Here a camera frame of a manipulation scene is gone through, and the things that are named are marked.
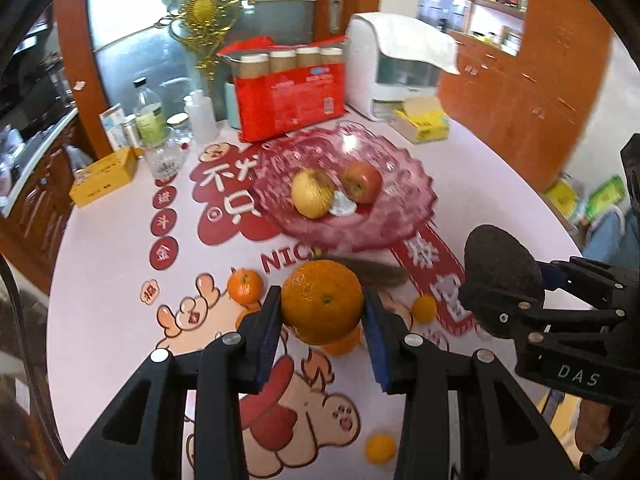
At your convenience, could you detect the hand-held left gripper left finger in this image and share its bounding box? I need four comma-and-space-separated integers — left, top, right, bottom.
60, 285, 283, 480

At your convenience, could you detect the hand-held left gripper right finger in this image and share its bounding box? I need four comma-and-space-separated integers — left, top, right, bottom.
362, 285, 586, 480

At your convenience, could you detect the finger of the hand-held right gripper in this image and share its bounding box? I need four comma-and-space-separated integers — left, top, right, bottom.
537, 256, 633, 295
460, 280, 626, 343

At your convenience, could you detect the small tangerine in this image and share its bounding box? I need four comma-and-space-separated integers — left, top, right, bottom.
320, 327, 362, 357
411, 294, 438, 323
365, 434, 397, 463

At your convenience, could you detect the tangerine with green stem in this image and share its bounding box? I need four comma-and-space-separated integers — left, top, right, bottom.
227, 267, 265, 305

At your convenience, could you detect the large orange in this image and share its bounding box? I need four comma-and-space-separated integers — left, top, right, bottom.
280, 259, 365, 346

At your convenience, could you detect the dark avocado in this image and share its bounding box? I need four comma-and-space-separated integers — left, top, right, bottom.
460, 225, 546, 343

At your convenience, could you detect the dark green cucumber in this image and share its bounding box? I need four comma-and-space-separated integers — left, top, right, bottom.
330, 257, 410, 288

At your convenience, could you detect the pink glass fruit plate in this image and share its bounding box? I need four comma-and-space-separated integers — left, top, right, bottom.
250, 122, 438, 253

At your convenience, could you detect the green packet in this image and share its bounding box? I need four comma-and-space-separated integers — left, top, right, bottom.
585, 175, 626, 221

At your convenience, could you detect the yellow pear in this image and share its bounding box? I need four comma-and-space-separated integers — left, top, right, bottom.
291, 167, 337, 219

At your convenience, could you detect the red apple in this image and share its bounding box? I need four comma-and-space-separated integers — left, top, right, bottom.
341, 161, 383, 205

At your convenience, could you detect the yellow tissue box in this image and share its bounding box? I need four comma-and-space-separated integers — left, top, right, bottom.
392, 97, 451, 143

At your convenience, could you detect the clear glass cup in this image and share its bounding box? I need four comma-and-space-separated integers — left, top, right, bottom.
140, 127, 182, 181

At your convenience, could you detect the yellow tin box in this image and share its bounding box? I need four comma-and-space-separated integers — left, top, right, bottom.
69, 146, 138, 209

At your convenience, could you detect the small glass jar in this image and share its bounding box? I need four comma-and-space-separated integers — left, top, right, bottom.
166, 114, 193, 143

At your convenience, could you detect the white plastic bottle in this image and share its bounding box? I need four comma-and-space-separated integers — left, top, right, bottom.
184, 90, 218, 143

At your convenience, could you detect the teal cup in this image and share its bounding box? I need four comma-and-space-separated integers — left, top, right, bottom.
225, 80, 243, 130

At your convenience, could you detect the red paper cup package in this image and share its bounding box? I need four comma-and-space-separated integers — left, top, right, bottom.
218, 36, 351, 143

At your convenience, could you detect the metal can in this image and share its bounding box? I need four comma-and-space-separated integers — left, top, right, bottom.
121, 115, 141, 148

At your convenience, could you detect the clear bottle with green label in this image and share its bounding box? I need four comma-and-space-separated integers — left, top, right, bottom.
132, 77, 168, 146

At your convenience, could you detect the white carton box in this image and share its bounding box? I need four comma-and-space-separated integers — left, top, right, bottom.
98, 103, 126, 153

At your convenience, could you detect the white countertop appliance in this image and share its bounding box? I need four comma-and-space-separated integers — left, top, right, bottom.
345, 12, 441, 122

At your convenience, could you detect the white towel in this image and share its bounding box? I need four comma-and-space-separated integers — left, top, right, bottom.
357, 12, 462, 76

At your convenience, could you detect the kitchen counter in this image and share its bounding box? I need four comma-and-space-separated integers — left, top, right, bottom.
0, 110, 81, 211

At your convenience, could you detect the frosted glass door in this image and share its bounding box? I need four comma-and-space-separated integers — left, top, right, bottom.
87, 0, 321, 126

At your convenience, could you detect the gold hanging ornament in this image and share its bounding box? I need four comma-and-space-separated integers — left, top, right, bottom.
160, 0, 251, 78

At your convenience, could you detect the wooden wall cabinet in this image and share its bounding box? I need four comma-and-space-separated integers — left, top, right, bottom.
440, 0, 616, 196

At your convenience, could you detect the silver door handle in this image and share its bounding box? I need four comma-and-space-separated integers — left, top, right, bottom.
327, 0, 346, 33

